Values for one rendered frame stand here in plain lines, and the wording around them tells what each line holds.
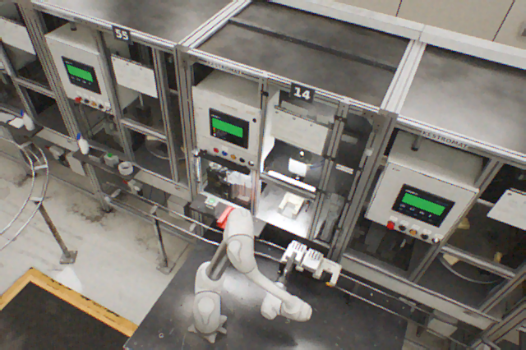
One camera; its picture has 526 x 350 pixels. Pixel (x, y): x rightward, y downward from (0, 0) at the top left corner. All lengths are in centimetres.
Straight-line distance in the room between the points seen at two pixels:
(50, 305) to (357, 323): 237
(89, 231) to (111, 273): 52
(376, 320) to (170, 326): 129
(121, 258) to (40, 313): 71
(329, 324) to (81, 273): 214
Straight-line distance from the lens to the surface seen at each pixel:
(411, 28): 251
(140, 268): 364
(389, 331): 276
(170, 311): 266
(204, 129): 237
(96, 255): 381
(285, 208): 279
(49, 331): 359
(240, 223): 197
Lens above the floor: 309
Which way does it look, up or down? 47 degrees down
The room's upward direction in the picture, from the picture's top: 5 degrees clockwise
